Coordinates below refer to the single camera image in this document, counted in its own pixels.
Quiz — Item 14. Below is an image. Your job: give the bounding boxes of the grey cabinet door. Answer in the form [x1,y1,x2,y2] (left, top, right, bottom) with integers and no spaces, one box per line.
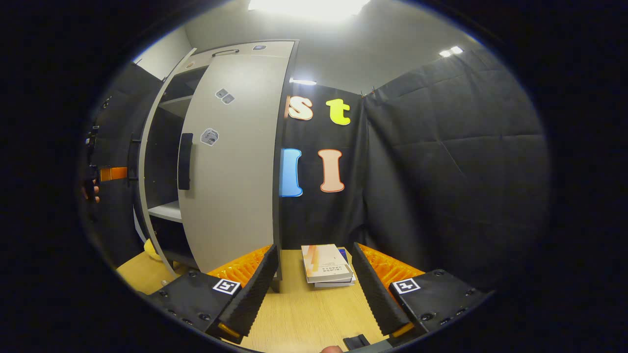
[136,47,198,277]
[178,53,291,274]

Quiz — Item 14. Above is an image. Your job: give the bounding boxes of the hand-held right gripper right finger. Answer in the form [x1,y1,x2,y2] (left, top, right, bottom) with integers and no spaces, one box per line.
[351,242,494,338]

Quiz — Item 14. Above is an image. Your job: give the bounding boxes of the black backdrop cloth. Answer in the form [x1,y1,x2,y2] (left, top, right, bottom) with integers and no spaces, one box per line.
[93,47,550,290]

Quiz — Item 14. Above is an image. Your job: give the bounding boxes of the blue white book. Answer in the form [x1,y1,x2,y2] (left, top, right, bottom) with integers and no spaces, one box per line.
[314,248,357,289]

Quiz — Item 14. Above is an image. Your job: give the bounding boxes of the grey cabinet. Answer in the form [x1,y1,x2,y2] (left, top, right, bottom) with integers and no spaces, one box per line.
[142,40,300,294]

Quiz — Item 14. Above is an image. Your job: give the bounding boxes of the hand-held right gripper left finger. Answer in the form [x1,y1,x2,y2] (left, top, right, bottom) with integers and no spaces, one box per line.
[146,244,280,345]

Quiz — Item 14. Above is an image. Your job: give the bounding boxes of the beige book orange stripe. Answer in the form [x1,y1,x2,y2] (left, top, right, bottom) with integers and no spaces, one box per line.
[301,244,354,284]

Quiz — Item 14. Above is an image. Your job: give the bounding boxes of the black door handle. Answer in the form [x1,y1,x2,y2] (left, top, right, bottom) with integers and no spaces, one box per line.
[128,140,141,186]
[178,132,193,191]

